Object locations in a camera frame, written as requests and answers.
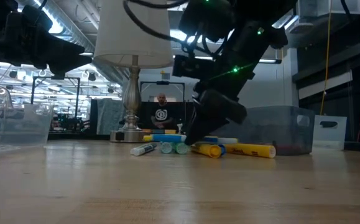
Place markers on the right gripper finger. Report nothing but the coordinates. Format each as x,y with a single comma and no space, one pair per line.
196,102
217,115

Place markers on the blue marker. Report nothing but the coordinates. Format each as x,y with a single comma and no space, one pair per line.
167,138

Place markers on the green highlighter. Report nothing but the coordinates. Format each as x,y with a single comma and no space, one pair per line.
181,148

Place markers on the yellow highlighter with black print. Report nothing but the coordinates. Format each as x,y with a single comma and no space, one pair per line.
251,150

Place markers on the white marker with green cap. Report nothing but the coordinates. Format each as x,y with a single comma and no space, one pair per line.
142,149

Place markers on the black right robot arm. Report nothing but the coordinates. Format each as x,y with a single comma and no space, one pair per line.
260,18

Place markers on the plain yellow highlighter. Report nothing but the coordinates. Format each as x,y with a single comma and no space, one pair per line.
207,150

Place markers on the person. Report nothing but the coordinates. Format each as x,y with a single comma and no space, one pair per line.
161,115

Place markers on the long ceiling light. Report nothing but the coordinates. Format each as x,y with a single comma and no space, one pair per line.
270,61

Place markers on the grey-blue curtain panel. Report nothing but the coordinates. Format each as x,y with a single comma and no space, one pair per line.
108,115

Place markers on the clear plastic bin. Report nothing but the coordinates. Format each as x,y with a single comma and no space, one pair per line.
15,124
329,133

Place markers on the white shade silver table lamp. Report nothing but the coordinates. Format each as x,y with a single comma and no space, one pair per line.
133,31

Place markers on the grey ceiling unit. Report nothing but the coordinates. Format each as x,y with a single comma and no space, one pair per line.
322,7

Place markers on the small white pedestal object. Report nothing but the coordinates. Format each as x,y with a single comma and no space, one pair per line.
180,127

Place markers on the silver ventilation duct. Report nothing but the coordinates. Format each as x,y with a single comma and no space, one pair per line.
74,21

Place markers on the black rig frame with camera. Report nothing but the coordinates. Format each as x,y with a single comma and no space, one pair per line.
162,82

